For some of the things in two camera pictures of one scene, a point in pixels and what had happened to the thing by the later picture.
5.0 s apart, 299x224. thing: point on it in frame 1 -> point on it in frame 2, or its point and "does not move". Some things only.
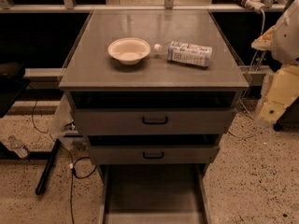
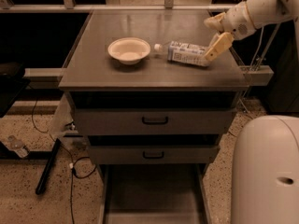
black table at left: [12, 85] does not move
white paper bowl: [129, 50] does not move
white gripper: [287, 39] -> [237, 20]
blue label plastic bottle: [186, 53] does not move
